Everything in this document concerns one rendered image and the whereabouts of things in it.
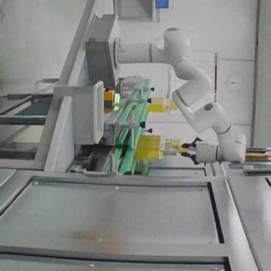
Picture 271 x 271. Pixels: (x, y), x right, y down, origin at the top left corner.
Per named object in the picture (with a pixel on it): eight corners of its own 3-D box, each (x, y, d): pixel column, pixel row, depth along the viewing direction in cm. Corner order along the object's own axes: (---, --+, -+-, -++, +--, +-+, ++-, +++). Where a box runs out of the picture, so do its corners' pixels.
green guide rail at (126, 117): (116, 127, 185) (135, 128, 185) (115, 125, 185) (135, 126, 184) (142, 79, 354) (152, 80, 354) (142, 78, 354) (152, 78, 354)
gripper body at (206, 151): (220, 161, 200) (197, 159, 203) (221, 140, 197) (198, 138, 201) (218, 166, 193) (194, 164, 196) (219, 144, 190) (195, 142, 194)
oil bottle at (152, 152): (117, 158, 195) (165, 159, 193) (117, 146, 193) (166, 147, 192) (118, 155, 200) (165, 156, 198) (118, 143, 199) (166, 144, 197)
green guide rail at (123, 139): (116, 144, 187) (135, 145, 186) (116, 143, 187) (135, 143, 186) (142, 88, 356) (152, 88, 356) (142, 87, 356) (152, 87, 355)
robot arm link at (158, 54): (150, 68, 193) (186, 68, 190) (148, 41, 186) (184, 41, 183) (152, 60, 201) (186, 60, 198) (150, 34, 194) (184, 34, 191)
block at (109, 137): (98, 146, 183) (114, 146, 182) (97, 123, 181) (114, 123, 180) (99, 143, 186) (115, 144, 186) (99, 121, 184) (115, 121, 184)
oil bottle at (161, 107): (135, 112, 301) (176, 112, 299) (135, 103, 300) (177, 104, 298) (136, 110, 307) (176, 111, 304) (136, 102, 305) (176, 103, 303)
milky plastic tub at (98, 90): (74, 144, 164) (97, 145, 163) (73, 86, 159) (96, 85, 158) (83, 133, 181) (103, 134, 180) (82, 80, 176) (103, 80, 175)
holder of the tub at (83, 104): (74, 158, 166) (94, 158, 165) (72, 86, 159) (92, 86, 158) (82, 146, 182) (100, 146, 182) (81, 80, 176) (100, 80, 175)
